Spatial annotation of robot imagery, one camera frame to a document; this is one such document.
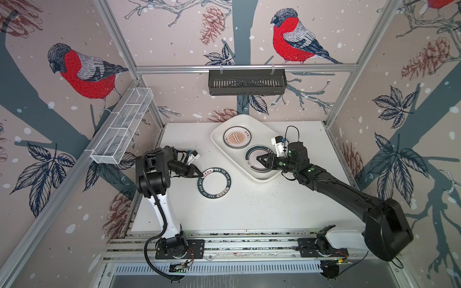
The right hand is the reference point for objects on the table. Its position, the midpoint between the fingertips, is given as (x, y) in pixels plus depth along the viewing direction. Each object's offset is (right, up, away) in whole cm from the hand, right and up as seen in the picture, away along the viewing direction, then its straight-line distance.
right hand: (257, 160), depth 80 cm
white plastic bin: (+7, +14, +31) cm, 35 cm away
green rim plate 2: (-1, 0, +22) cm, 22 cm away
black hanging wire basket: (-5, +43, +24) cm, 50 cm away
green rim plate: (-21, -14, +13) cm, 28 cm away
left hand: (-30, -10, +15) cm, 35 cm away
